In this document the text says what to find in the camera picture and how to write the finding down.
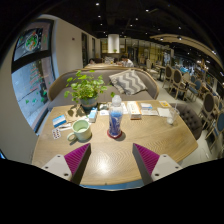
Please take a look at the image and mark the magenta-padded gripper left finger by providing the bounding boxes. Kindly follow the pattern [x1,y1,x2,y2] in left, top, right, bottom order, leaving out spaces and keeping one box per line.
[41,142,92,186]

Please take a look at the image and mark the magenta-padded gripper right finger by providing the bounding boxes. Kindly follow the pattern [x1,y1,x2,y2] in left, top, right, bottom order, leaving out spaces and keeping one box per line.
[131,142,184,186]

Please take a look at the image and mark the clear blue-labelled drink bottle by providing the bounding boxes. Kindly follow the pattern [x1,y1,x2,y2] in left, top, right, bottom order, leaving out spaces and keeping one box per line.
[108,94,124,138]

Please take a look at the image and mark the pill blister pack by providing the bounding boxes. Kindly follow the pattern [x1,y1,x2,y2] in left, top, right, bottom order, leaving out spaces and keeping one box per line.
[51,127,62,140]

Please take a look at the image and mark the white teal tube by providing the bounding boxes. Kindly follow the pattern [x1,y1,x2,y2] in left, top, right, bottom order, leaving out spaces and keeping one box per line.
[59,122,73,132]

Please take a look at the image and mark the pale green ceramic mug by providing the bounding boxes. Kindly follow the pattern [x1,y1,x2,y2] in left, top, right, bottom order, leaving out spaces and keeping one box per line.
[66,119,92,143]

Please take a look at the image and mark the small blue white box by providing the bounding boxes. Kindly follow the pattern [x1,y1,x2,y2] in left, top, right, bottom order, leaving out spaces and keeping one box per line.
[52,114,68,129]

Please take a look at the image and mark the clear plastic cup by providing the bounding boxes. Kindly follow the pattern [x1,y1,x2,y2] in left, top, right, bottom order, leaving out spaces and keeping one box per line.
[165,103,179,126]

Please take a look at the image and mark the white paper sheet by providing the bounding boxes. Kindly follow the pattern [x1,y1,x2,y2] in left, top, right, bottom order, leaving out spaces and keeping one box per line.
[156,107,173,118]

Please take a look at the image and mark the dark grey tufted chair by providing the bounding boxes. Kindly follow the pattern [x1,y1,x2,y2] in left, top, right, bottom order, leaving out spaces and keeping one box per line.
[176,103,204,141]

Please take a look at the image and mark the flat round red coaster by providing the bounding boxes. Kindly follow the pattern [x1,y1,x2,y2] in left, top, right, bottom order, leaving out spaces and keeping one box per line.
[106,129,123,140]

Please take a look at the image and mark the flat white blue box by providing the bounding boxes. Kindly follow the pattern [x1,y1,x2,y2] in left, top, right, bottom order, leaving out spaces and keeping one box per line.
[139,102,154,111]

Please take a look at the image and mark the light blue carton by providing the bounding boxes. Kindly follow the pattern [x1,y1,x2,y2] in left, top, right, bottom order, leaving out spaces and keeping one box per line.
[88,107,99,123]

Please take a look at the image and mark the white box with orange print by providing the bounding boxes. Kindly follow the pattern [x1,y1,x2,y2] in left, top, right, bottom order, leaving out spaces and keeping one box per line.
[126,100,143,120]

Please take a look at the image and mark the grey curved sofa bench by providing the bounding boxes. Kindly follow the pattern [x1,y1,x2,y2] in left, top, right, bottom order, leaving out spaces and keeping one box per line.
[47,67,160,113]

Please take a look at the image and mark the dining chairs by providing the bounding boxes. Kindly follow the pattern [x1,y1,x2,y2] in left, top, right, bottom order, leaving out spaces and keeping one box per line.
[144,58,224,148]

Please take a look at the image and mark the green potted plant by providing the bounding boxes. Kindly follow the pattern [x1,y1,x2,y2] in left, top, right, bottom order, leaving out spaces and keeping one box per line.
[63,69,111,113]

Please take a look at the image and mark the grey zigzag cushion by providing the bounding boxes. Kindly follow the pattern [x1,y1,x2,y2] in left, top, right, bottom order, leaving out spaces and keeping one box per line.
[108,69,148,97]

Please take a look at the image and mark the white cylindrical column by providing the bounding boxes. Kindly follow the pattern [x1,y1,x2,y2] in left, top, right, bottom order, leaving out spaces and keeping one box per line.
[107,33,120,54]

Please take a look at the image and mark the ceiling lights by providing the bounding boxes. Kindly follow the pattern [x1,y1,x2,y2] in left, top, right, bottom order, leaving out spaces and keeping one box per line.
[93,1,218,56]

